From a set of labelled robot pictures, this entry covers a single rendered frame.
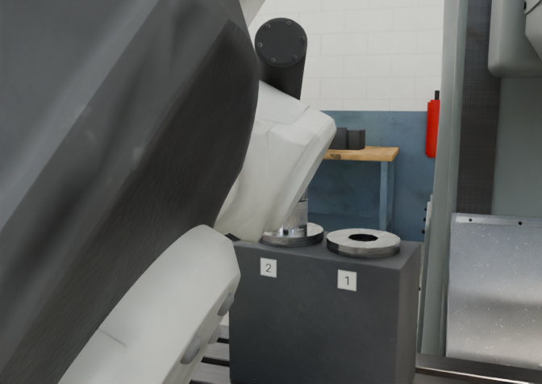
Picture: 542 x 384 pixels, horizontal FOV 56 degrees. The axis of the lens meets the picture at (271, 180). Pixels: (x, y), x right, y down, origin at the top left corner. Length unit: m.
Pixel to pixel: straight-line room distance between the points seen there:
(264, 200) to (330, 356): 0.40
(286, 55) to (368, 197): 4.62
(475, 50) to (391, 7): 3.93
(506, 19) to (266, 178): 0.53
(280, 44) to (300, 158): 0.09
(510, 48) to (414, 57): 4.12
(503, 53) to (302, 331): 0.43
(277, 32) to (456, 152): 0.70
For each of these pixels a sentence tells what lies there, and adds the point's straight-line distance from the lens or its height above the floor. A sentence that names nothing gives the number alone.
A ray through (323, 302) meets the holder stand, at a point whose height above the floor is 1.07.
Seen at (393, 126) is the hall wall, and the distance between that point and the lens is 4.83.
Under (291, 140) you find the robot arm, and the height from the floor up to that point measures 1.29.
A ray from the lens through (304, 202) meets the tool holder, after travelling 0.66.
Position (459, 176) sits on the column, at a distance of 1.00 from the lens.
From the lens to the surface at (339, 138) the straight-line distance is 4.38.
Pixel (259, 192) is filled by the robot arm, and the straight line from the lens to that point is 0.26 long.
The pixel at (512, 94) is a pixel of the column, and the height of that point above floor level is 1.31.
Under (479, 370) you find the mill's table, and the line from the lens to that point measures 0.81.
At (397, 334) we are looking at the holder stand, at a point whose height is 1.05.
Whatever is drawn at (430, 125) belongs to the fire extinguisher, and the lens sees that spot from 4.70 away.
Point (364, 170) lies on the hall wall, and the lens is 4.90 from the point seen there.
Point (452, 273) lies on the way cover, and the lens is 0.99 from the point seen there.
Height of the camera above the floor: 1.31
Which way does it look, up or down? 9 degrees down
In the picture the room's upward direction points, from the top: straight up
